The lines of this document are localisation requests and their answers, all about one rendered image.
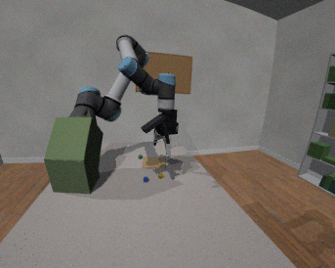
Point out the tan flat mat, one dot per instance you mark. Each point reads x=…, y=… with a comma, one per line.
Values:
x=154, y=162

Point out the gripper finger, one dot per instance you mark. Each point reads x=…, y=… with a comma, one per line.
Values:
x=169, y=143
x=156, y=137

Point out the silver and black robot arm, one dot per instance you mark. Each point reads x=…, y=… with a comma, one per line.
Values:
x=90, y=102

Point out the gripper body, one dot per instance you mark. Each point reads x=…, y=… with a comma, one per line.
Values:
x=169, y=123

